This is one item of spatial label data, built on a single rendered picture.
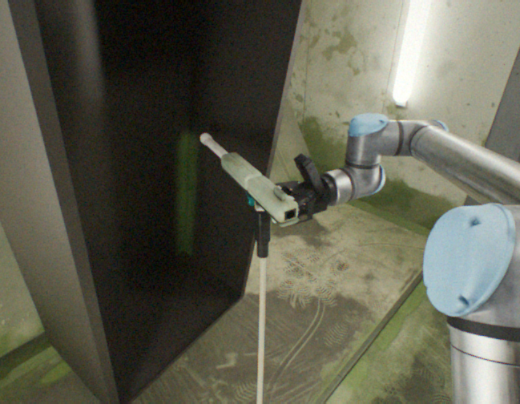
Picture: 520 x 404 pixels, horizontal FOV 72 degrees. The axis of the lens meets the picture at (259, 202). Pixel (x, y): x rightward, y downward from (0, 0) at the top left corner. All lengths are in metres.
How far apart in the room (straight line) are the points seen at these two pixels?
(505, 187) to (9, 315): 1.91
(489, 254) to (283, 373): 1.49
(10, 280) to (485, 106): 2.57
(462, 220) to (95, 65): 0.83
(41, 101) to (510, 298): 0.56
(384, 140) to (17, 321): 1.73
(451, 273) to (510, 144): 2.04
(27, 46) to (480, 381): 0.59
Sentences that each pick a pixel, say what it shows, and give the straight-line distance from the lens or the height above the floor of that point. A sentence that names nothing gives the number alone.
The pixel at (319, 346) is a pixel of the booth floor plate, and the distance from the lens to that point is 1.91.
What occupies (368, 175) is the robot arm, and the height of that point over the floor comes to 1.14.
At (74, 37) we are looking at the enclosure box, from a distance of 0.94.
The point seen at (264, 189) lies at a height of 1.18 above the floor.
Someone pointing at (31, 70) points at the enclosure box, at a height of 1.48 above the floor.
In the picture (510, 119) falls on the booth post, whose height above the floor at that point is 0.92.
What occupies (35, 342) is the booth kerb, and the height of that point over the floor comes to 0.13.
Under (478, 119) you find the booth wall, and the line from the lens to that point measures 2.44.
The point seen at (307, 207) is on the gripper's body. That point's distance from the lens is 0.89.
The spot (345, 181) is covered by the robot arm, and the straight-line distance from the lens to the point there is 0.93.
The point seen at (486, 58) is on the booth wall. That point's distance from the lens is 2.38.
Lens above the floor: 1.57
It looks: 32 degrees down
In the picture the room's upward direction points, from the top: straight up
